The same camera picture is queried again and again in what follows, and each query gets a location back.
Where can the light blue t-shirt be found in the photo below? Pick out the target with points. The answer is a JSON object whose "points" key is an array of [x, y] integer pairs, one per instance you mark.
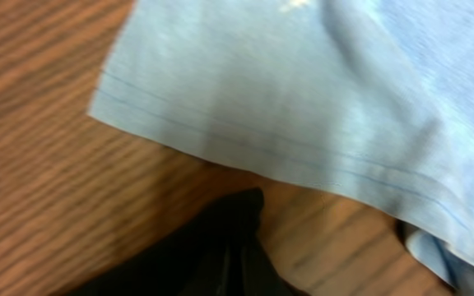
{"points": [[371, 100]]}

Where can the plain black t-shirt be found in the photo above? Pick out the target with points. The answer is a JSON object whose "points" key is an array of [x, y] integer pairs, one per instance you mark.
{"points": [[217, 253]]}

